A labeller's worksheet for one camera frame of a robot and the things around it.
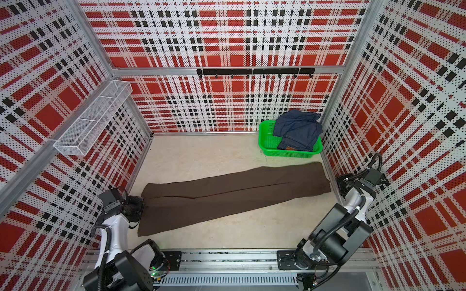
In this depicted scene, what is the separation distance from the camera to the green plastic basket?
1067mm

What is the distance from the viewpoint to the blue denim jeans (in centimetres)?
110

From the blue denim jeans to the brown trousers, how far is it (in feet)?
0.44

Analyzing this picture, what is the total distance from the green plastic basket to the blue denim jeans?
2 centimetres

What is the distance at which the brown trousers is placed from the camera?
897mm

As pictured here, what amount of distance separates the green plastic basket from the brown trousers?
7cm
